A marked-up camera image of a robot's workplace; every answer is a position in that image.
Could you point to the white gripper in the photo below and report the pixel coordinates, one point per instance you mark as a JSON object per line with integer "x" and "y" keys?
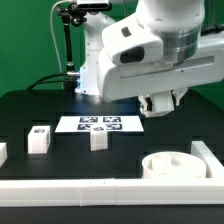
{"x": 124, "y": 81}

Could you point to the white round stool seat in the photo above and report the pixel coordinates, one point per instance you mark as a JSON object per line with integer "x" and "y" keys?
{"x": 173, "y": 165}

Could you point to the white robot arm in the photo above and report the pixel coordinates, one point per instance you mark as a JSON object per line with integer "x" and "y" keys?
{"x": 177, "y": 22}

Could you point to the white sheet with tags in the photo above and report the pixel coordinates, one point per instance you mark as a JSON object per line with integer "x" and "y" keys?
{"x": 72, "y": 124}

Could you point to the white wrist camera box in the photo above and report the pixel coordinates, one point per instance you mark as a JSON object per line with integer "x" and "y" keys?
{"x": 127, "y": 41}

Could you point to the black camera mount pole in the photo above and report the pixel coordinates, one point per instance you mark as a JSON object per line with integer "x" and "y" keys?
{"x": 70, "y": 15}

